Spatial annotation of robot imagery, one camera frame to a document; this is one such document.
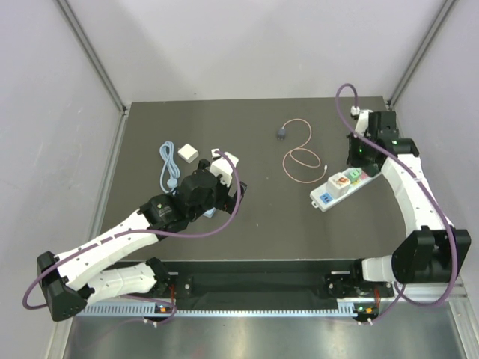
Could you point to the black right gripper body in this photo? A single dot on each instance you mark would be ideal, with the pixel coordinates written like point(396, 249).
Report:
point(358, 152)

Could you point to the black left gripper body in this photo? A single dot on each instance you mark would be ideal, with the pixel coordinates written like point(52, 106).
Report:
point(221, 194)

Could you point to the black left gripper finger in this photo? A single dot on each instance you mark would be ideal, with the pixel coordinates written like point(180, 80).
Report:
point(229, 205)
point(242, 189)

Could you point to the light green plug adapter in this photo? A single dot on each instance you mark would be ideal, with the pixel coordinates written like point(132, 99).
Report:
point(353, 174)

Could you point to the small white USB charger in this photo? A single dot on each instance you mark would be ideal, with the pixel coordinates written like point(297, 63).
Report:
point(188, 153)

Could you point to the white cube socket adapter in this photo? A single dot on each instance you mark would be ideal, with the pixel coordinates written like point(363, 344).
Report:
point(337, 185)

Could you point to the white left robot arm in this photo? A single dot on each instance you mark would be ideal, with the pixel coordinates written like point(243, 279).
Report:
point(75, 279)

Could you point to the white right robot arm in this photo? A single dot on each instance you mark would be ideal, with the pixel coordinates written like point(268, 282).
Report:
point(433, 250)

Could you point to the blue power strip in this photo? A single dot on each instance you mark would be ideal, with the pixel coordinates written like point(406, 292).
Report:
point(210, 213)

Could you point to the white multicolour power strip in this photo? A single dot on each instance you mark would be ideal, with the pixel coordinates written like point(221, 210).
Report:
point(321, 200)

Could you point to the dark grey USB charger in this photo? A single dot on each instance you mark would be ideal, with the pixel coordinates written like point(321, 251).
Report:
point(281, 134)

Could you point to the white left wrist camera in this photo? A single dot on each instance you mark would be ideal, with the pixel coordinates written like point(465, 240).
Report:
point(221, 168)

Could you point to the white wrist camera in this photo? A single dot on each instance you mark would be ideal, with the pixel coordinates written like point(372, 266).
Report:
point(221, 168)
point(361, 117)

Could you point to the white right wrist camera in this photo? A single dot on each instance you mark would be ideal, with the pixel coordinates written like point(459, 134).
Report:
point(361, 117)

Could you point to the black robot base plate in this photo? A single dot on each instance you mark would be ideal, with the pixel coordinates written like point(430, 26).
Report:
point(263, 284)

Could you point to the white slotted cable duct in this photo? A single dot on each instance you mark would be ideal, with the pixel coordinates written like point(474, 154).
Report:
point(153, 310)

